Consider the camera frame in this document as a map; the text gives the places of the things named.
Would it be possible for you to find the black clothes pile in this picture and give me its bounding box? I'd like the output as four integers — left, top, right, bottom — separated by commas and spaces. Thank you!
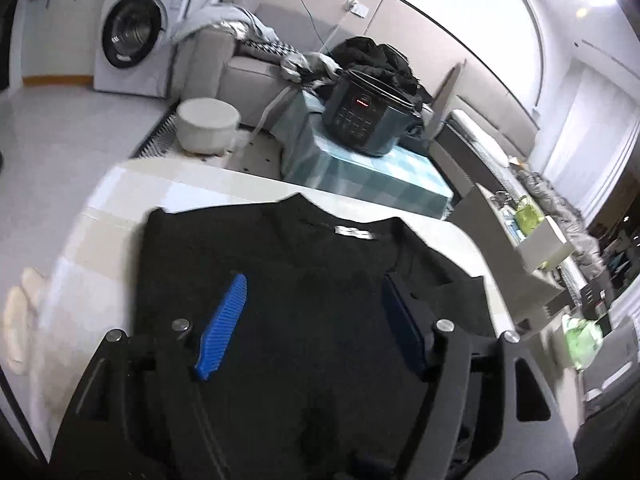
329, 36, 433, 106

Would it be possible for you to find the green tissue pack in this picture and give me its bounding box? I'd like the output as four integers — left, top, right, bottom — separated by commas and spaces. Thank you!
561, 314, 604, 372

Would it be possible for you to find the white washing machine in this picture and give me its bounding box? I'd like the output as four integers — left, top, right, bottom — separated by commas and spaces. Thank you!
93, 0, 190, 99

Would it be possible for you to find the white storage box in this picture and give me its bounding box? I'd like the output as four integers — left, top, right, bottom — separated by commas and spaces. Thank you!
506, 196, 575, 273

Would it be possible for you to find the black knit sweater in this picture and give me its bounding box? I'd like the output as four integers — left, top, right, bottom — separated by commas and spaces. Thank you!
134, 194, 494, 479

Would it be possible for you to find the checkered teal tablecloth box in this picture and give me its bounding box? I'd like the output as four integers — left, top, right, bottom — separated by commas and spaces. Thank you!
270, 91, 454, 220

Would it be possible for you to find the striped grey rug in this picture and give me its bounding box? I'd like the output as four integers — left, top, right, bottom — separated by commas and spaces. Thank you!
130, 110, 177, 159

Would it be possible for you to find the dark electric pressure cooker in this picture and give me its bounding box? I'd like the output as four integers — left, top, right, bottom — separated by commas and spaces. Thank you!
322, 70, 422, 157

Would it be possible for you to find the white round bowl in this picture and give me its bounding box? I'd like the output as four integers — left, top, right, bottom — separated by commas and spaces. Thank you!
176, 98, 241, 156

